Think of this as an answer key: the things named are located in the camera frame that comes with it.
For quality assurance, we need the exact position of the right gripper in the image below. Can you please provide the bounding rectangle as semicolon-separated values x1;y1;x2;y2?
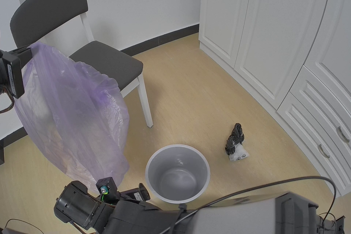
117;183;152;204

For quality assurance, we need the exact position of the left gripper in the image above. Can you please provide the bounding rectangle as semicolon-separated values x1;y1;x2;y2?
0;46;35;99

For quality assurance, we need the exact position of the purple plastic bag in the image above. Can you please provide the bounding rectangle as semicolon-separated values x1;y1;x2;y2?
14;42;130;187

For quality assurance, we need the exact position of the black plastic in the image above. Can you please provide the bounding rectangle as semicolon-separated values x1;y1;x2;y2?
224;123;245;155

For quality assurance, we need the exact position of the pale grey trash bin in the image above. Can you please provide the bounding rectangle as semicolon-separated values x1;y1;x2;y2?
145;144;211;204

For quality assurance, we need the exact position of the grey padded white chair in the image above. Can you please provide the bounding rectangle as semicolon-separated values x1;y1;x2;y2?
10;0;153;128

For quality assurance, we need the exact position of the white printed wrapper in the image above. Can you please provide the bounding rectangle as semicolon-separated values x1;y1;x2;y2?
228;145;249;162

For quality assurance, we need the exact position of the white wardrobe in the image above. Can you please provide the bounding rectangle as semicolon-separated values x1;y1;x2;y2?
198;0;351;198

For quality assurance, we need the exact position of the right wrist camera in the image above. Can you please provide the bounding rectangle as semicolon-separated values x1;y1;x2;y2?
95;176;118;202

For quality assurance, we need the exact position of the black cable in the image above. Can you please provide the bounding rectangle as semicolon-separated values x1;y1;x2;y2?
175;176;338;234

